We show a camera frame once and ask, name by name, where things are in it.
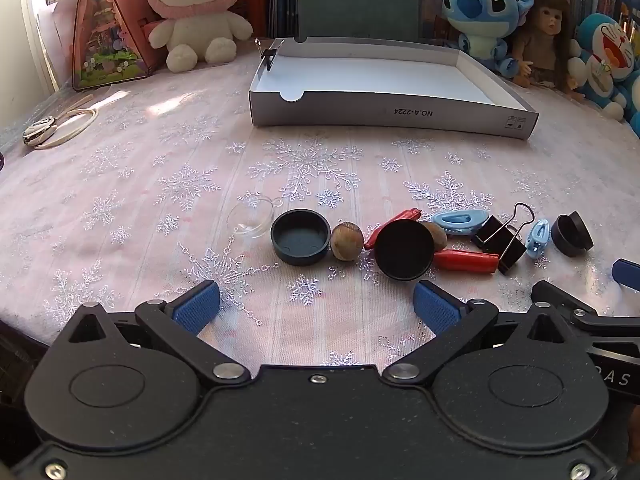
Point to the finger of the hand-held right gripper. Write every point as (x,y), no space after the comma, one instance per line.
(629,272)
(555,295)

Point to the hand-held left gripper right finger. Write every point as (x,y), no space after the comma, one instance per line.
(435,307)

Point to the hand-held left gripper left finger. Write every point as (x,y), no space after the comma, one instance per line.
(197,307)

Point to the small light blue clip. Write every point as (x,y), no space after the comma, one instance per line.
(537,240)

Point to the black binder clip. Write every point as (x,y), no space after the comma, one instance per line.
(512,252)
(270,57)
(487,234)

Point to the small black cap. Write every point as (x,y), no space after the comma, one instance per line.
(570,235)

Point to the black round lid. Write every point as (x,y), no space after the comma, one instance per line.
(404,250)

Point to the brown nut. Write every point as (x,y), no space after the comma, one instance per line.
(438,235)
(346,242)

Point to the large light blue clip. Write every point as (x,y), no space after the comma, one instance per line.
(460,221)

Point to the white cardboard box lid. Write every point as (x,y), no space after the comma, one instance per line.
(375,75)

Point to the clear plastic dome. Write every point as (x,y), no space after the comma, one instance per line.
(250,220)

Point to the pink snowflake tablecloth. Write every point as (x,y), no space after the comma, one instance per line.
(150,185)

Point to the blue robot cat plush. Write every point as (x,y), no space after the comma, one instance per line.
(607,50)

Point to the small black white gadget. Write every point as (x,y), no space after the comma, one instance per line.
(39,131)

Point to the brown-haired baby doll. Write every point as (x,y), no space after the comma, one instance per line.
(545,25)

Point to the pink white bunny plush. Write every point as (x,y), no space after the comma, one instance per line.
(195,25)

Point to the pink house-shaped toy box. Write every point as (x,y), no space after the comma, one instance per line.
(107,35)

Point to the blue alien plush toy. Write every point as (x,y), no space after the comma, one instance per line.
(480,10)

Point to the red plastic basket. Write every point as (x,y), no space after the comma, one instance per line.
(257,5)

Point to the green felt notebook case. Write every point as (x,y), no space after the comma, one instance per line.
(357,5)

